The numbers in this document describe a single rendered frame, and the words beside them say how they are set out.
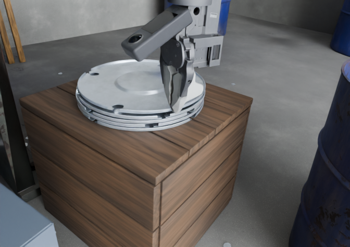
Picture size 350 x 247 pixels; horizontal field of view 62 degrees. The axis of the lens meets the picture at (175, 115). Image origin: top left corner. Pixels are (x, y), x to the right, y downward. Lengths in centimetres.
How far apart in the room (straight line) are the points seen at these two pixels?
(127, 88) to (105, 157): 17
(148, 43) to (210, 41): 11
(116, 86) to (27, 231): 43
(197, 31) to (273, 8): 313
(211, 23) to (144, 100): 21
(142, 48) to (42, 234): 28
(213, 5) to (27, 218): 39
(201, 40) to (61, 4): 204
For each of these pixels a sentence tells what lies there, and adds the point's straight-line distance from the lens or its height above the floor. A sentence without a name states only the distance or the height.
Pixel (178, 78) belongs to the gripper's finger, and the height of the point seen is 47.
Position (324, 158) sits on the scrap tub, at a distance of 64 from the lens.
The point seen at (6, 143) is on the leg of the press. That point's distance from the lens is 87.
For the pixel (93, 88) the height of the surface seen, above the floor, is 39.
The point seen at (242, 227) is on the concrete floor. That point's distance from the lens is 88.
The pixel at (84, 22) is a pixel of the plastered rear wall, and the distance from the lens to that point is 258.
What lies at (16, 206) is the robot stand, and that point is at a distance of 31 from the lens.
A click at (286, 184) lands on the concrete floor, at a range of 106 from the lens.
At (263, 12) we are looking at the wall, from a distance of 367.
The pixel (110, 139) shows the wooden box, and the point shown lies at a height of 35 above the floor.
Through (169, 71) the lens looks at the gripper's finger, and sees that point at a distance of 52.
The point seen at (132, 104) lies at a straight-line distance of 58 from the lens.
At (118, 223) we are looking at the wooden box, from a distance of 63.
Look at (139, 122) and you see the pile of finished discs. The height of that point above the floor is 37.
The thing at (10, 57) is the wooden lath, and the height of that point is 4.
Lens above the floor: 66
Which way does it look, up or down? 30 degrees down
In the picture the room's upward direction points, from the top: 4 degrees clockwise
